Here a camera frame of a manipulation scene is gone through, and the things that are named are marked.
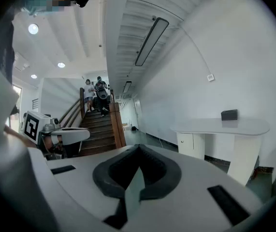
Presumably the black box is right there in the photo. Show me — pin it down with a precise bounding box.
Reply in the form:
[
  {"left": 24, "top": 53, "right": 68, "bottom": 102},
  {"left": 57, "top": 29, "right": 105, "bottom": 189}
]
[{"left": 220, "top": 109, "right": 238, "bottom": 121}]

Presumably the wooden staircase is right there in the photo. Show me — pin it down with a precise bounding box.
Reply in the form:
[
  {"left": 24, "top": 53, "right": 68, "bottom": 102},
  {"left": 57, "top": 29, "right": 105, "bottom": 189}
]
[{"left": 58, "top": 87, "right": 127, "bottom": 157}]

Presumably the white drawer with round knob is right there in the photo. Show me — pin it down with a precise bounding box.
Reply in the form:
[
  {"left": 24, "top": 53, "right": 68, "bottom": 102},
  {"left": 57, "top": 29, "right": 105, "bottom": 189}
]
[{"left": 176, "top": 132, "right": 194, "bottom": 156}]

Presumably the person's left forearm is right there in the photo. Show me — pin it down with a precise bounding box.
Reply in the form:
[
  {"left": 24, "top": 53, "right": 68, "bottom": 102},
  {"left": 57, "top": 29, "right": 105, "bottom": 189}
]
[{"left": 3, "top": 125, "right": 40, "bottom": 148}]

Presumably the short black-framed ceiling lamp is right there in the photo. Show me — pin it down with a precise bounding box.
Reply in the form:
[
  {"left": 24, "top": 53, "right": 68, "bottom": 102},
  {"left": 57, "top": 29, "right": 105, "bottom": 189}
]
[{"left": 122, "top": 81, "right": 132, "bottom": 94}]

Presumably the long black-framed ceiling lamp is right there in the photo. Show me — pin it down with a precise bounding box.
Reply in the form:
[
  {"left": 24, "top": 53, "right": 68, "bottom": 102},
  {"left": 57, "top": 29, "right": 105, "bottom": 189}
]
[{"left": 134, "top": 17, "right": 170, "bottom": 67}]

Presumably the person's dark shirt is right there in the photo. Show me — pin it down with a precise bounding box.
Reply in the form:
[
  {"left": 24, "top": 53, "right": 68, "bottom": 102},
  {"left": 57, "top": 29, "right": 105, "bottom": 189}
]
[{"left": 0, "top": 5, "right": 16, "bottom": 85}]

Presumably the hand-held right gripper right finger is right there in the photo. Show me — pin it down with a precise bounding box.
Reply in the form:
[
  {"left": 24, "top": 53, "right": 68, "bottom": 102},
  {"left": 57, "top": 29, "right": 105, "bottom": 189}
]
[{"left": 138, "top": 144, "right": 182, "bottom": 202}]

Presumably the person's left hand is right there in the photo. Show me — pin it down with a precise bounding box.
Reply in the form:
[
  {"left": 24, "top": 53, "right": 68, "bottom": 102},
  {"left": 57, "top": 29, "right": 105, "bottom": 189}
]
[{"left": 44, "top": 134, "right": 64, "bottom": 155}]

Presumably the white oval table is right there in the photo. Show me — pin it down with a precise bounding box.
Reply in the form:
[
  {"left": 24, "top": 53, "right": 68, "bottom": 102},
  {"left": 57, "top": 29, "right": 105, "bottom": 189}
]
[{"left": 170, "top": 116, "right": 271, "bottom": 186}]

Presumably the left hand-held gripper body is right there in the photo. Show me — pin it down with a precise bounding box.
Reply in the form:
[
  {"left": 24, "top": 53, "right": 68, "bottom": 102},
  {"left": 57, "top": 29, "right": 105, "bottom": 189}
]
[{"left": 23, "top": 110, "right": 91, "bottom": 159}]

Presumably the ceiling air vent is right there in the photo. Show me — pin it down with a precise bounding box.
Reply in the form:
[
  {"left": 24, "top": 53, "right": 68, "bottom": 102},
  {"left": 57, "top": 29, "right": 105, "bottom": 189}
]
[{"left": 13, "top": 52, "right": 30, "bottom": 72}]

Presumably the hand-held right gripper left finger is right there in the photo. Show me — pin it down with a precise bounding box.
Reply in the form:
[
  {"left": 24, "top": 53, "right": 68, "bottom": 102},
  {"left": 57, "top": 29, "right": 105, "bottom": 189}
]
[{"left": 92, "top": 144, "right": 141, "bottom": 200}]

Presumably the white door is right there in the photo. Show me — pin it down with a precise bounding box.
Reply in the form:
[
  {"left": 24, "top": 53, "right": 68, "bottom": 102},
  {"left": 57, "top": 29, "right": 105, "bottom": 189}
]
[{"left": 133, "top": 98, "right": 143, "bottom": 131}]

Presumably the large round ceiling light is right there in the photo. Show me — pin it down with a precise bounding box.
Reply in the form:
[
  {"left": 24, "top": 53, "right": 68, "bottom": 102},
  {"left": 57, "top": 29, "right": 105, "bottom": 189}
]
[{"left": 28, "top": 23, "right": 39, "bottom": 35}]

